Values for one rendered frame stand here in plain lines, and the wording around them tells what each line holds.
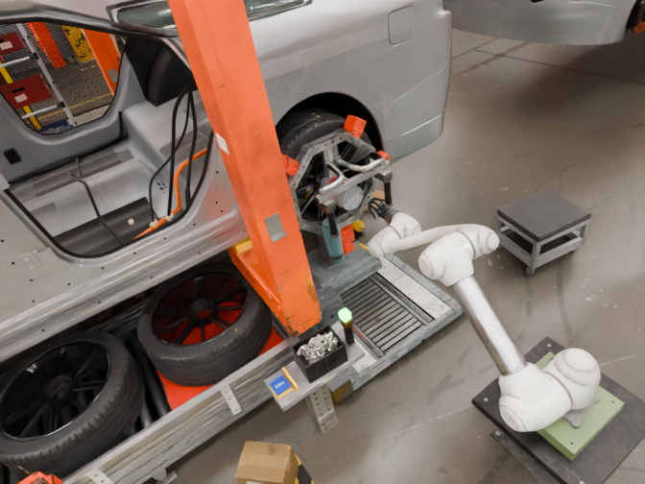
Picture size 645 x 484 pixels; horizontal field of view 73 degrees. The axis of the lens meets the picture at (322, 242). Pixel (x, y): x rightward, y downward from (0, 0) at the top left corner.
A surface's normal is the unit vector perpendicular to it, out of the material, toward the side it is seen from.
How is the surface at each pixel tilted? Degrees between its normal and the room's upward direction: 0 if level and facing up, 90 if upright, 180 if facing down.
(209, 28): 90
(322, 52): 90
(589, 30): 103
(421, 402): 0
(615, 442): 0
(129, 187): 55
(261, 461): 0
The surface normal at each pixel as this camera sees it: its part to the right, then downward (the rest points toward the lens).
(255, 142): 0.55, 0.47
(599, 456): -0.16, -0.76
